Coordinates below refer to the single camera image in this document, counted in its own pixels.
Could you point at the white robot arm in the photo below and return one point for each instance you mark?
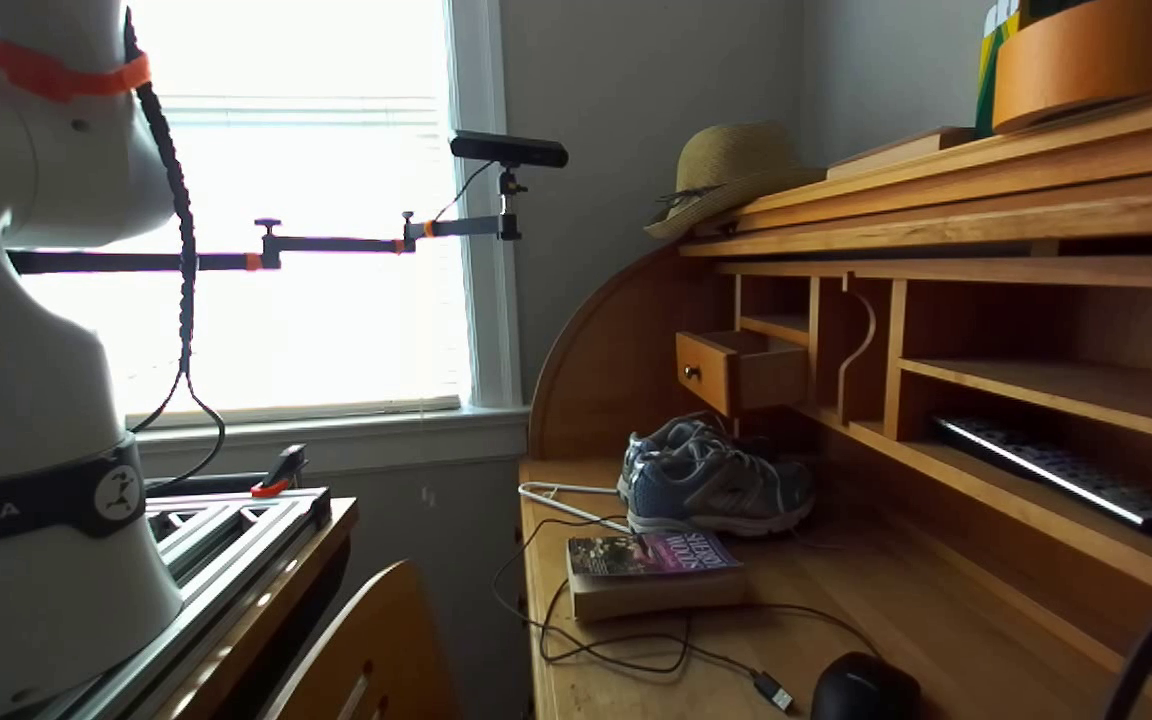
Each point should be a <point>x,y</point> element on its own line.
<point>83,582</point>

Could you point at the grey blue left sneaker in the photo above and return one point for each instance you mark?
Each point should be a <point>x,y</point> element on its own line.
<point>690,475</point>

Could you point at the small wooden drawer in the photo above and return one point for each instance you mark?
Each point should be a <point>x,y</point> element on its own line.
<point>740,371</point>

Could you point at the straw hat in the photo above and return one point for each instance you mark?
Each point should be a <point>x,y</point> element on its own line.
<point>721,170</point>

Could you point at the wooden chair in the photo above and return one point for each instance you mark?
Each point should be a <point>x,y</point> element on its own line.
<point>382,656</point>

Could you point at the wooden roll-top desk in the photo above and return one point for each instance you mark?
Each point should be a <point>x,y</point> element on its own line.
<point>1000,279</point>

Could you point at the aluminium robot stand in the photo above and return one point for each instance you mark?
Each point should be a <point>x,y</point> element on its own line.
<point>259,563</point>

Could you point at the black computer mouse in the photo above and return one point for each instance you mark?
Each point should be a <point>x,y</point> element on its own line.
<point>864,688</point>

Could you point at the black keyboard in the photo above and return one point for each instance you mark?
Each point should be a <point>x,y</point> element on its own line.
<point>1055,464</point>

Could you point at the round wooden box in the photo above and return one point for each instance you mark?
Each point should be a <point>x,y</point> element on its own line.
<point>1076,56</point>

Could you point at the black stereo camera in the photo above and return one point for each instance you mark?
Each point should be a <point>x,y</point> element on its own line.
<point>509,150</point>

